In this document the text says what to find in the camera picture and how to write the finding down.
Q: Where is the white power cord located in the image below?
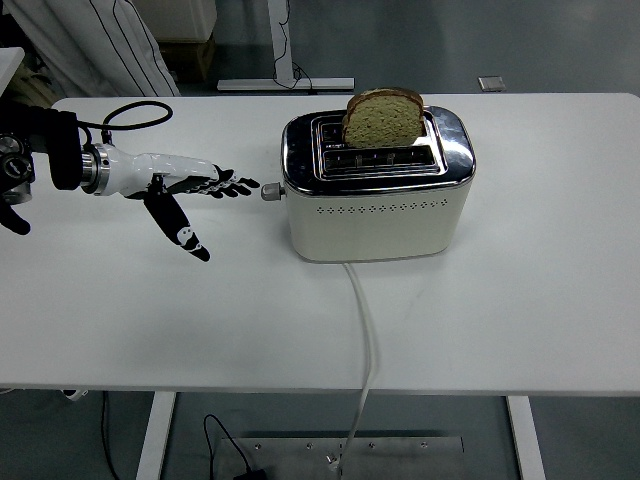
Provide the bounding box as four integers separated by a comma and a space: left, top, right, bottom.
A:
335, 262, 384, 474

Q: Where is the thin black cable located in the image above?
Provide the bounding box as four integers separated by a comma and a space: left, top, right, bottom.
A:
99, 391, 121, 480

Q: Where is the white chrome toaster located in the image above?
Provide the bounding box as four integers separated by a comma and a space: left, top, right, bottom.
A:
279, 104, 476, 263

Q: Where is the white desk stand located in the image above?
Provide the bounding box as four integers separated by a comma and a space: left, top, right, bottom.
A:
216, 0, 355, 92

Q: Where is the black cable with adapter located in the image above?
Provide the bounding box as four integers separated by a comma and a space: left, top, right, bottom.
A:
202, 413, 269, 480

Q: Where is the grey metal plate with screws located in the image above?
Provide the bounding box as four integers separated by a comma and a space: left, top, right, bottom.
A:
209, 435, 465, 480

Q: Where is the white side table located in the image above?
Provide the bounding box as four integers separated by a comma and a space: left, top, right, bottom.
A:
0, 46, 25, 96

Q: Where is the person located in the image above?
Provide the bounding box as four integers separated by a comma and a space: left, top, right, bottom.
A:
4, 0, 181, 99

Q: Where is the brown cardboard box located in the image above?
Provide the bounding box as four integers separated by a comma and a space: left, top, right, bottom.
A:
158, 34, 217, 84

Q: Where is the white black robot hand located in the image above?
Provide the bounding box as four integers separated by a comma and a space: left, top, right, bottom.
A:
106, 146, 261, 263

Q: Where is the white table leg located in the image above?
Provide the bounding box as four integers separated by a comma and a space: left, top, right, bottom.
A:
504, 394, 547, 480
134, 391, 177, 480

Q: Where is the white box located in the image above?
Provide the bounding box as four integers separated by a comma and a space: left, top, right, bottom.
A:
139, 0, 219, 42

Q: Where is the black cable on desk stand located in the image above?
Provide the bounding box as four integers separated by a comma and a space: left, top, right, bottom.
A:
272, 0, 319, 96

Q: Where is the brown bread slice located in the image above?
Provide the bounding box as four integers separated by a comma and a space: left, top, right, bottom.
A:
341, 87, 424, 149

